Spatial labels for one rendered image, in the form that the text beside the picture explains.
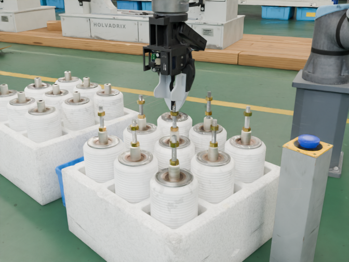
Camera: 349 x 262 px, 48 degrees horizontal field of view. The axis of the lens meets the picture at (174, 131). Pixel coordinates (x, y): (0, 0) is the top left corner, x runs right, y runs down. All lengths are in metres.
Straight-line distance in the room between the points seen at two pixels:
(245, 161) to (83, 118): 0.54
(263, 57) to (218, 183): 2.00
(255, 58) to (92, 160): 2.01
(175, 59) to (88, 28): 2.64
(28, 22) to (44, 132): 2.96
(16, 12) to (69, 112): 2.80
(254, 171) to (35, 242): 0.57
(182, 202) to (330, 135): 0.71
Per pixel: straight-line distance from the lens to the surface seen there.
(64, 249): 1.03
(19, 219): 1.17
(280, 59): 2.74
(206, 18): 2.99
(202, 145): 0.97
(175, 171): 0.75
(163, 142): 0.91
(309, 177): 0.78
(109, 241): 0.92
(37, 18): 4.15
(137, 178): 0.82
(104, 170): 0.92
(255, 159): 0.91
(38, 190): 1.18
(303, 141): 0.78
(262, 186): 0.91
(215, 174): 0.81
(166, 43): 0.80
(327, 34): 1.28
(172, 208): 0.75
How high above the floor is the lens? 0.63
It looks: 23 degrees down
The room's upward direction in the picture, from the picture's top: straight up
